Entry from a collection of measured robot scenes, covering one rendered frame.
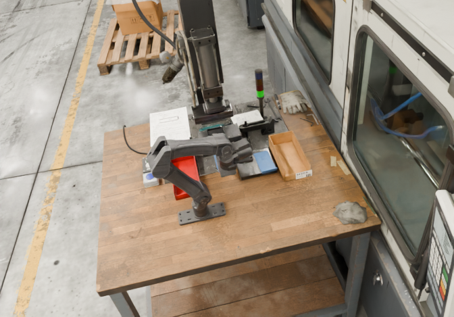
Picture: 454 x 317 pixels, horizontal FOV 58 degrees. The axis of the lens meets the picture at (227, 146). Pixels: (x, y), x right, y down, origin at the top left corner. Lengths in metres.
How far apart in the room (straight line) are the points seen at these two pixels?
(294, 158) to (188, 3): 0.83
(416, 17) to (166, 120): 1.42
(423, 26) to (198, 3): 0.85
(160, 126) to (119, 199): 0.53
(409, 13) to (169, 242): 1.18
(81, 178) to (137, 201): 1.70
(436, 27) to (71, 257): 2.54
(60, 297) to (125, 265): 1.24
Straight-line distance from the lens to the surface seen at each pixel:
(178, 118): 2.29
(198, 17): 1.73
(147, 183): 1.92
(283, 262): 2.40
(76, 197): 3.41
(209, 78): 1.76
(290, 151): 1.98
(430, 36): 1.25
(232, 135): 1.97
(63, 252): 3.09
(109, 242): 1.79
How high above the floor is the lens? 2.23
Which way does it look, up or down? 41 degrees down
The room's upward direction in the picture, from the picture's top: 9 degrees counter-clockwise
